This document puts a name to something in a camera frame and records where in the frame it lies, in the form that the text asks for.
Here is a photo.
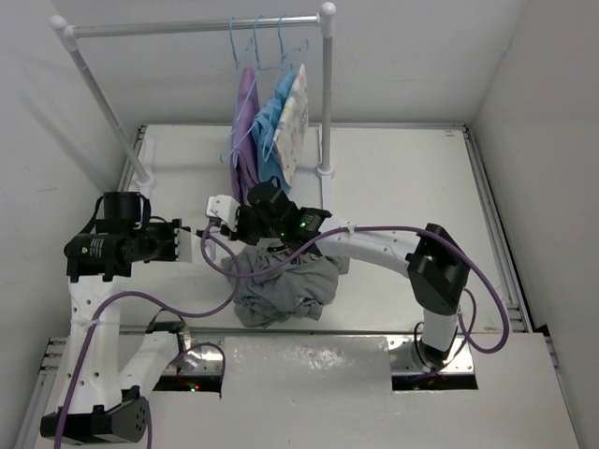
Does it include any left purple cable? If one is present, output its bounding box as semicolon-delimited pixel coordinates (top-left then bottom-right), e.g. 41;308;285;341
52;224;244;449

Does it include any white garment rack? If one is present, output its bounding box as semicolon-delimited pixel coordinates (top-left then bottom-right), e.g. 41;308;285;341
50;2;336;208

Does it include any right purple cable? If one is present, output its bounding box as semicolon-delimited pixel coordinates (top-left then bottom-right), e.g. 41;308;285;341
199;222;511;375

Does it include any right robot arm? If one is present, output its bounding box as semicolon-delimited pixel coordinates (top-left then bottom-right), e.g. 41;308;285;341
206;182;470;371

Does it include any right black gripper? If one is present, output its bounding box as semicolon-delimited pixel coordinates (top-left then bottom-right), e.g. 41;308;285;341
222;201;284;244

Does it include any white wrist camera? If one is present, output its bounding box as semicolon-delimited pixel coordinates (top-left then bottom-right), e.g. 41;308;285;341
205;195;241;226
175;228;200;264

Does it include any light blue hanger with purple shirt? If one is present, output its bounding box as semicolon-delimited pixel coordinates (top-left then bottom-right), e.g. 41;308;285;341
219;16;261;163

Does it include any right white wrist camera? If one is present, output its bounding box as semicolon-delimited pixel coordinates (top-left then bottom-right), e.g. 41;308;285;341
205;195;241;226

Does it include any grey t shirt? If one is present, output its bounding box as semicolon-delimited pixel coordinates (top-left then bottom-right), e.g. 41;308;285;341
233;253;350;327

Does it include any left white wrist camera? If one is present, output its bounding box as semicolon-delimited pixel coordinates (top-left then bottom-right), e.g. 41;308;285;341
175;228;200;264

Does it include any light blue t shirt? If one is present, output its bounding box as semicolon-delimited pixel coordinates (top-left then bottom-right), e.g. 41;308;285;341
252;70;296;194

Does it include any purple cable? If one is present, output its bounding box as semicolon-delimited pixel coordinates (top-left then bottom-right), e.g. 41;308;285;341
199;222;511;375
52;224;244;449

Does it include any light blue hanger with patterned shirt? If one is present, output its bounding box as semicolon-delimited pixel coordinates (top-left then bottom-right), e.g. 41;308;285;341
277;14;310;73

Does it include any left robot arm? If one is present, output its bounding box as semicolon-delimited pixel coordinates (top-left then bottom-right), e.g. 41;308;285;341
40;192;186;447

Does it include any white front cover panel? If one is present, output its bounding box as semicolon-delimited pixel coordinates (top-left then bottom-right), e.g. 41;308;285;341
141;334;577;448

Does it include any light blue wire hanger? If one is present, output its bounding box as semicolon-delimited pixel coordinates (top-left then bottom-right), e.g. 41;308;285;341
196;223;217;262

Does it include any white patterned t shirt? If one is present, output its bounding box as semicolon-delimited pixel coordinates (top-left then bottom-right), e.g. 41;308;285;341
273;65;309;187

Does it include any purple t shirt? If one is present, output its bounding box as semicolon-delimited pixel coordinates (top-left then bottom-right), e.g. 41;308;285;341
229;67;260;204

